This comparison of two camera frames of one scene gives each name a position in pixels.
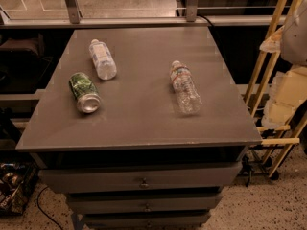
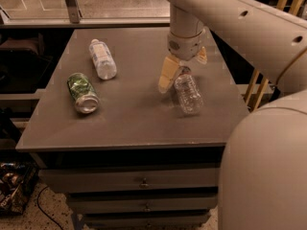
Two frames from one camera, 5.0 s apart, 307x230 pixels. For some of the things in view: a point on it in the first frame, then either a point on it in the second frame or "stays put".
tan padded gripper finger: (272, 43) → (201, 57)
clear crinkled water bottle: (189, 101) stays put
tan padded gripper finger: (288, 89) → (170, 68)
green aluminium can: (85, 94) stays put
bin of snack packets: (17, 181) stays put
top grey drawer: (184, 175) stays put
